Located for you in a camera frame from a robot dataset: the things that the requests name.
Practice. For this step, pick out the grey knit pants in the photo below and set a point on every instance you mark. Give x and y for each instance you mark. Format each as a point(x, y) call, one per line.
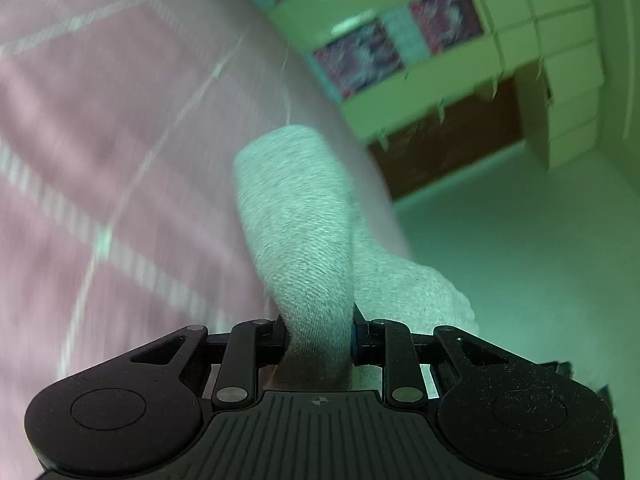
point(314, 252)

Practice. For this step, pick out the green wardrobe with posters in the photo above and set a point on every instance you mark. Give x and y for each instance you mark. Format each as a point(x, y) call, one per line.
point(387, 63)

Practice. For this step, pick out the pink quilted bedspread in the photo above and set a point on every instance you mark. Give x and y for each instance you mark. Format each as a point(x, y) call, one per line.
point(120, 120)

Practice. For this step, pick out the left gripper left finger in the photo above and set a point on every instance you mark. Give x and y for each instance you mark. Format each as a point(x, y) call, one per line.
point(187, 357)

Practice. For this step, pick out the brown wooden door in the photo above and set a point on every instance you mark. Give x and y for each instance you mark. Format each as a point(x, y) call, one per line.
point(432, 147)

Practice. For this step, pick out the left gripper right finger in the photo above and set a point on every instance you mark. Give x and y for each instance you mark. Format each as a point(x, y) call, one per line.
point(451, 354)

